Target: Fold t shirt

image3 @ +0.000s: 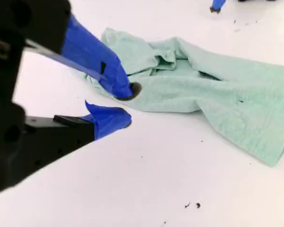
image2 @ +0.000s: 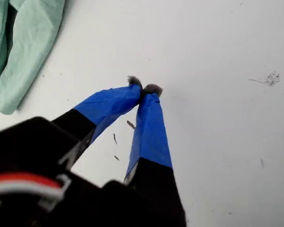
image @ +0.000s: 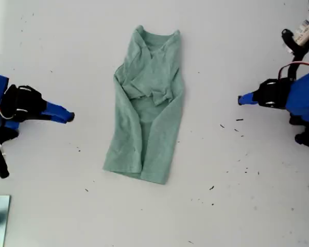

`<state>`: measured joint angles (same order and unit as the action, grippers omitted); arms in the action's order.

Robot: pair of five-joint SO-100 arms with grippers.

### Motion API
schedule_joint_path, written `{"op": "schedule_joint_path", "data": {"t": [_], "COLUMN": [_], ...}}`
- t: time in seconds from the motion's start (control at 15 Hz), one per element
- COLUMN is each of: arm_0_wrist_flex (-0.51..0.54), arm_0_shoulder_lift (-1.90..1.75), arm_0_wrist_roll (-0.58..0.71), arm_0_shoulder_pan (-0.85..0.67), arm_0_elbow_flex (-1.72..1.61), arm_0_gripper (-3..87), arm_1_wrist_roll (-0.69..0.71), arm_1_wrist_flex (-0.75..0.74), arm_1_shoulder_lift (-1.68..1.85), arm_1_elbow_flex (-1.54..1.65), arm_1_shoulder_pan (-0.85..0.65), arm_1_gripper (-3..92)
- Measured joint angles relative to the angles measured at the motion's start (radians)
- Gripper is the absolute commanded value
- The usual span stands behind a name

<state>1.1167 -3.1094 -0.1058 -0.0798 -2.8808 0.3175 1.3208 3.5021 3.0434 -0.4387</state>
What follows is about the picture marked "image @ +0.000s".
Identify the green t-shirt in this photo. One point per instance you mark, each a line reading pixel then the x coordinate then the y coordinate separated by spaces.
pixel 149 108

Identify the black camera stalk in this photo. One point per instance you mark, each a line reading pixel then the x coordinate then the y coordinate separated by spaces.
pixel 0 162

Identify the white labelled camera box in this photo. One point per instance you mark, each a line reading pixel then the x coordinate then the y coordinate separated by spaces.
pixel 306 32

